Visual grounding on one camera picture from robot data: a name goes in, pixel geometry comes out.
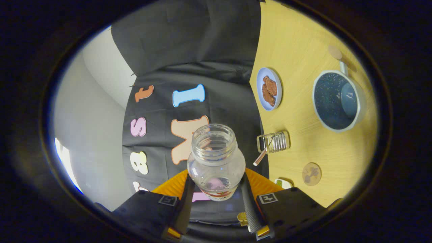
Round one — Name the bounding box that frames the round cork coaster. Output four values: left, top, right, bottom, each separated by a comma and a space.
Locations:
302, 162, 322, 187

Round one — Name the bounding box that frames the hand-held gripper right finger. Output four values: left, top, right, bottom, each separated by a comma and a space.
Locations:
240, 168, 329, 241

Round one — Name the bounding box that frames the brown tube with white cap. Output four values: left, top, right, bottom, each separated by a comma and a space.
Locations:
253, 146, 269, 166

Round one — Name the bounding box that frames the white cup with speckled inside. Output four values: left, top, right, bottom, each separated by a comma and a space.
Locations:
312, 61, 367, 133

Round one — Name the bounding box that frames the wooden table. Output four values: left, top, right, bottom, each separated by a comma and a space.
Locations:
249, 0, 378, 208

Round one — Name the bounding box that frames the clear plastic juice bottle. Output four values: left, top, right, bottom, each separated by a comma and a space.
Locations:
187, 124, 246, 201

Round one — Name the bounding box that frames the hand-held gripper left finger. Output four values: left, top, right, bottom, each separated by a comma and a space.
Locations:
101, 169, 197, 241

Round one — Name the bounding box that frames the white divided dish with beans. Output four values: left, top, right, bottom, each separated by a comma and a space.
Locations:
274, 178, 293, 190

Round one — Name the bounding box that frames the brown meat piece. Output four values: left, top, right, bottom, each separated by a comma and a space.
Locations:
263, 76, 278, 96
262, 84, 276, 107

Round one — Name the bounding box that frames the small tan round disc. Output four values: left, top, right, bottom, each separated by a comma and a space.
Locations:
328, 45, 343, 60

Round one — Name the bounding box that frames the ceiling light panel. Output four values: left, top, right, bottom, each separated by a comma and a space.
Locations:
55, 138, 83, 194

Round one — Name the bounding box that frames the black backdrop cloth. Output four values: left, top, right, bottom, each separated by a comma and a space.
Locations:
111, 0, 270, 226

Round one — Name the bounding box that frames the light blue plate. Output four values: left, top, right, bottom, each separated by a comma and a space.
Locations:
256, 67, 283, 111

